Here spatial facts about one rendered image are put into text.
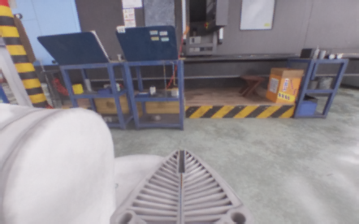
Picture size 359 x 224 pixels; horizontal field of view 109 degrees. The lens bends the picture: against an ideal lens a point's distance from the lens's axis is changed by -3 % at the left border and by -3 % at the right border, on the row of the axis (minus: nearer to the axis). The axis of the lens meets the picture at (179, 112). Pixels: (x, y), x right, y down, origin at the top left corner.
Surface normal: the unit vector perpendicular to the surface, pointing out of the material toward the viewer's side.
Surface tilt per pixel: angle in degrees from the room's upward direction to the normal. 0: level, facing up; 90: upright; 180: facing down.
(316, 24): 86
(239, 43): 86
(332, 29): 86
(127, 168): 69
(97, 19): 86
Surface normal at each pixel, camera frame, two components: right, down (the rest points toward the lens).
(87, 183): 1.00, -0.03
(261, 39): -0.08, 0.32
